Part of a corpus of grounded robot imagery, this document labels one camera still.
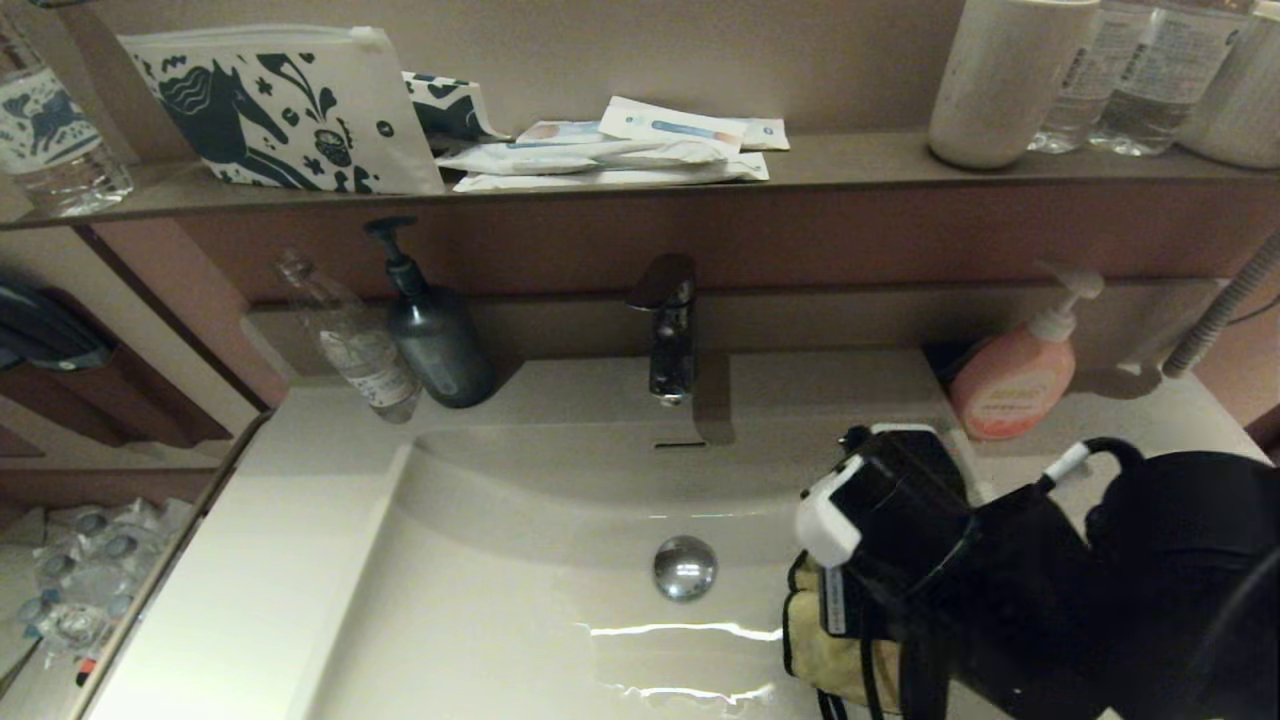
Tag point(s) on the long white sachet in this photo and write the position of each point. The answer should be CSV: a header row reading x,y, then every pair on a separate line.
x,y
560,155

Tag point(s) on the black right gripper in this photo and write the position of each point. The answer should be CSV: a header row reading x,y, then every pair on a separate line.
x,y
890,595

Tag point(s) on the dark blue grey object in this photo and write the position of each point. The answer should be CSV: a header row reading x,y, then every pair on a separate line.
x,y
48,332

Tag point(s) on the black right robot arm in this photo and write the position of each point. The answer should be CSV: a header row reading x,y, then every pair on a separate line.
x,y
1150,600

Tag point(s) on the clear water bottle white label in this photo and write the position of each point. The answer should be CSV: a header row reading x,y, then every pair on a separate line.
x,y
1160,80
1085,90

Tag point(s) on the white sink basin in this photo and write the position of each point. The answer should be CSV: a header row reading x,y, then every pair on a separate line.
x,y
480,600

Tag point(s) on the brown wooden rack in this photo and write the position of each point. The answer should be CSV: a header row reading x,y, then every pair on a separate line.
x,y
130,405

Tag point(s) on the wide flat white sachet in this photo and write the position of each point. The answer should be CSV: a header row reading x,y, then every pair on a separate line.
x,y
620,177

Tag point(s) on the pink soap pump bottle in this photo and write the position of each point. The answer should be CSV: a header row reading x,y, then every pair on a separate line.
x,y
1008,385

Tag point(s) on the white sachet orange blue print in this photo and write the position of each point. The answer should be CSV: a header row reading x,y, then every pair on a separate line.
x,y
557,132

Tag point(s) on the water bottle blue horse label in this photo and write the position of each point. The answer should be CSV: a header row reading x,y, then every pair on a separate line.
x,y
52,140

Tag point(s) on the shrink-wrapped pack of bottles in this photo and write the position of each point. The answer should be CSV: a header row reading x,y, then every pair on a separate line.
x,y
95,580

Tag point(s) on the small blue patterned pouch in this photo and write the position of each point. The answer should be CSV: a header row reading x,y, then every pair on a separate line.
x,y
450,110

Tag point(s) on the white ceramic cup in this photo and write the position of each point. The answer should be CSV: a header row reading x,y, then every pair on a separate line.
x,y
1000,90
1248,110

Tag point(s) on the dark grey pump bottle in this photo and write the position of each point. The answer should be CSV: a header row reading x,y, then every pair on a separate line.
x,y
440,350

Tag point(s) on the white sachet blue red stripe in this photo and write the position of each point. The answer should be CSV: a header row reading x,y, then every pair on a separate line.
x,y
670,126

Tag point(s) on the clear slim plastic bottle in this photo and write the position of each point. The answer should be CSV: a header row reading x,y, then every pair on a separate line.
x,y
368,365

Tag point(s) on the chrome drain stopper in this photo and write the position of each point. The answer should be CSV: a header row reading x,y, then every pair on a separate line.
x,y
685,567

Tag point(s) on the white pouch blue horse print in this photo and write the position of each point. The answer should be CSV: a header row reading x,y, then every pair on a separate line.
x,y
295,110

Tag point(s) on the brown wall shelf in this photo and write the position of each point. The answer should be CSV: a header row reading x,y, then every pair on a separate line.
x,y
850,160

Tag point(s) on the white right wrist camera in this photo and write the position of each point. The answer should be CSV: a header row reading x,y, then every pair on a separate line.
x,y
825,515

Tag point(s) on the yellow cloth with black trim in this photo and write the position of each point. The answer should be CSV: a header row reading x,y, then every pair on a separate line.
x,y
830,660

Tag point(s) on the chrome faucet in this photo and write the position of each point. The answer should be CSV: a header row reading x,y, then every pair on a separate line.
x,y
672,340

